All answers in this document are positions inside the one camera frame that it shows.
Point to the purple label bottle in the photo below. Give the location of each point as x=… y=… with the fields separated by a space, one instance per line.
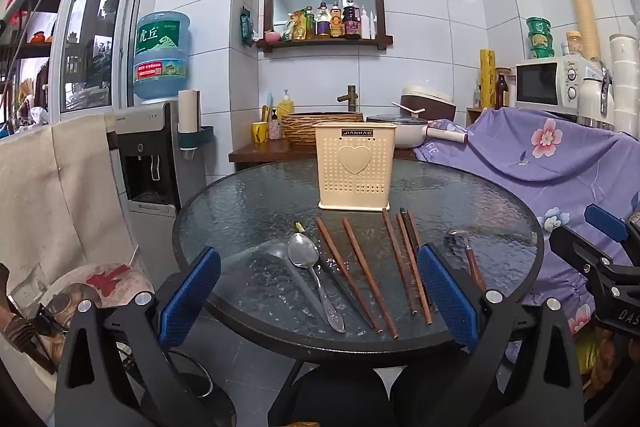
x=323 y=24

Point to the bronze faucet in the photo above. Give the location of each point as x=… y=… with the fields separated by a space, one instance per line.
x=350 y=97

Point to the wicker pattern basin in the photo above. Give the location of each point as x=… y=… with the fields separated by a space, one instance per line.
x=300 y=129

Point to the cream pan with lid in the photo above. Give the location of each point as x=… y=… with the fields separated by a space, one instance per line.
x=410 y=134

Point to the tall stack of paper cups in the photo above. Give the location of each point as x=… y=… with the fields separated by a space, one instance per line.
x=582 y=7

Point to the yellow seasoning packet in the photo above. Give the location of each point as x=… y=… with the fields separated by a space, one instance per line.
x=299 y=27

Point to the grey translucent ladle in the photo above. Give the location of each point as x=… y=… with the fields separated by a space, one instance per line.
x=279 y=252

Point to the yellow label bottle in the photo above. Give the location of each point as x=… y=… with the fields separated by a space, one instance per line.
x=336 y=23

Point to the yellow soap bottle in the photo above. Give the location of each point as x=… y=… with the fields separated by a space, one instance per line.
x=285 y=107

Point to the brown white rice cooker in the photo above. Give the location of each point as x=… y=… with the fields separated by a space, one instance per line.
x=435 y=104

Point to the dark sauce bottle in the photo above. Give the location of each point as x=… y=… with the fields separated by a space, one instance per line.
x=351 y=22

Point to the white paper roll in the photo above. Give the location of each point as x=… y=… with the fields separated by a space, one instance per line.
x=189 y=112

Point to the purple floral cloth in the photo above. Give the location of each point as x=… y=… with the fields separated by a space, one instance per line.
x=500 y=167

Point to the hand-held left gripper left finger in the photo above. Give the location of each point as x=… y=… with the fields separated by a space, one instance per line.
x=192 y=294

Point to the white kettle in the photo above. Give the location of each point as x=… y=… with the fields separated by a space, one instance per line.
x=595 y=99

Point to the teal roll holder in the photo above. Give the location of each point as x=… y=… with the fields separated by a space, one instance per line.
x=197 y=139

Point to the grey water dispenser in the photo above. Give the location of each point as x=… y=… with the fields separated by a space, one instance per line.
x=150 y=157

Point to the tall yellow box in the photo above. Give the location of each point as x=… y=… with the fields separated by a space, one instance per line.
x=488 y=79

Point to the cream plastic utensil holder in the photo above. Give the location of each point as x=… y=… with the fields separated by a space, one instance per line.
x=355 y=172

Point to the brown glass bottle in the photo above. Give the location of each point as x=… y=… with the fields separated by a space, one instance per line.
x=501 y=92

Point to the yellow cup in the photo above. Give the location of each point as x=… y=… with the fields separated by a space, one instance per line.
x=260 y=133

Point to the white bottle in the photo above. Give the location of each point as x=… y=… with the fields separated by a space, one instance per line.
x=366 y=24

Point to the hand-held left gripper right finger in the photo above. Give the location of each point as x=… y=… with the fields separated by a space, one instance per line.
x=447 y=302

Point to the dark brown chopstick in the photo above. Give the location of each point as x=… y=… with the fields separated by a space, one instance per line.
x=411 y=227

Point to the green wall holder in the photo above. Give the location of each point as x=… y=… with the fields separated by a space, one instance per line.
x=246 y=29

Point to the white rice ladle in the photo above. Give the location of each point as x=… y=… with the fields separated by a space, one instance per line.
x=410 y=108

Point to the sliding glass window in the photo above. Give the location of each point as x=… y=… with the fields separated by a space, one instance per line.
x=92 y=42

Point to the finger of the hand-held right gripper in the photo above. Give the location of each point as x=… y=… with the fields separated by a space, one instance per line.
x=580 y=252
x=606 y=221

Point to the green instant noodle cup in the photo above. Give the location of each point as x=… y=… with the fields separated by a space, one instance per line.
x=539 y=26
x=541 y=40
x=542 y=53

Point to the wooden counter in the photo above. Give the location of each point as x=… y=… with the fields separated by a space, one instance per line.
x=265 y=153

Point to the beige cloth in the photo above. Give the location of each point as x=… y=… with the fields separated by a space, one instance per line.
x=60 y=187

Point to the stack of white bowls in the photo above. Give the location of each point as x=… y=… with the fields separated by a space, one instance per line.
x=625 y=82

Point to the white microwave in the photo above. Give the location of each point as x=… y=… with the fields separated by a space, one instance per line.
x=540 y=82

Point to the blue water bottle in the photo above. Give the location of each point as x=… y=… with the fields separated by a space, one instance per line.
x=162 y=57

